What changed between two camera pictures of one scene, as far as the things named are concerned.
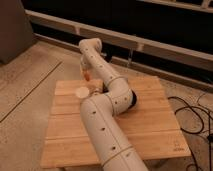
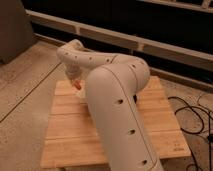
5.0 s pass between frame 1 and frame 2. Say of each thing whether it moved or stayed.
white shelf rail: stayed
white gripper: moved
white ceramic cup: stayed
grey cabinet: stayed
